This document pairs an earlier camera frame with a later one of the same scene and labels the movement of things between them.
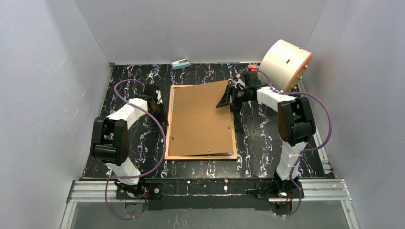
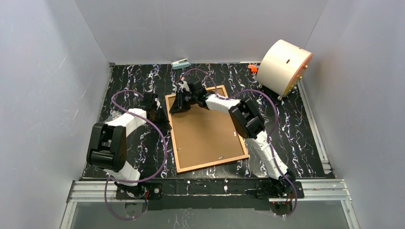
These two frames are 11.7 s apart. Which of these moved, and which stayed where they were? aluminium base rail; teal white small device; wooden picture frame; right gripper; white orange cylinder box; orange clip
Moved: right gripper; wooden picture frame
Stayed: aluminium base rail; teal white small device; white orange cylinder box; orange clip
